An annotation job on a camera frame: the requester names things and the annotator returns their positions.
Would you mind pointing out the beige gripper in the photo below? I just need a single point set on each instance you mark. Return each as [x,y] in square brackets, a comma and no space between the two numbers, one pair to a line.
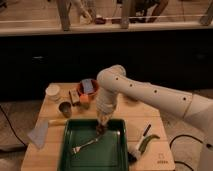
[103,119]

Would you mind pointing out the dark grape bunch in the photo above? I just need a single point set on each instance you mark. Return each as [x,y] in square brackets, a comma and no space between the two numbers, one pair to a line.
[100,129]

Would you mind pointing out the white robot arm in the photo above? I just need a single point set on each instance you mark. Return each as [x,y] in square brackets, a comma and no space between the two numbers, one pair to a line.
[192,108]

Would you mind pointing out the green plastic tray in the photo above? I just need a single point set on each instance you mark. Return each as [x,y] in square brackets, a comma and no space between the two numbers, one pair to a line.
[109,153]

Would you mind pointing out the orange fruit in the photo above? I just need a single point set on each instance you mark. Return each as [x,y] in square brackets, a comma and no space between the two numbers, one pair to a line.
[84,100]

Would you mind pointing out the orange bowl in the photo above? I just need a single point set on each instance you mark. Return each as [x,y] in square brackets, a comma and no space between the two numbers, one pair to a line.
[95,85]

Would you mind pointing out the brown wooden block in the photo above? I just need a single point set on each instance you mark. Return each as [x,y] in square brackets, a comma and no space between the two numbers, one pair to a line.
[74,97]

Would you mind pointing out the blue sponge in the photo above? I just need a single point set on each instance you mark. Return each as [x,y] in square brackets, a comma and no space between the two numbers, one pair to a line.
[87,86]

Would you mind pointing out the dark metal cup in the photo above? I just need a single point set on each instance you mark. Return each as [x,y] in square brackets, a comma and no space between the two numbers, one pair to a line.
[65,109]

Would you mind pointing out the silver metal fork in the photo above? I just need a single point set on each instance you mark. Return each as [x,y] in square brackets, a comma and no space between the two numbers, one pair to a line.
[75,150]

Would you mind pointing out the white black brush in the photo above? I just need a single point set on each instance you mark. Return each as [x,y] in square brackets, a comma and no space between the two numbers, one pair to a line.
[134,153]

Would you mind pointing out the white round container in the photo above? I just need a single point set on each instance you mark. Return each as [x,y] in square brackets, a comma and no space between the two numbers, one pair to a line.
[53,92]

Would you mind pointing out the spatula with wooden handle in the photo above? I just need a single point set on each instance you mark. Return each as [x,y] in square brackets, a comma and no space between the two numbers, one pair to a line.
[38,135]

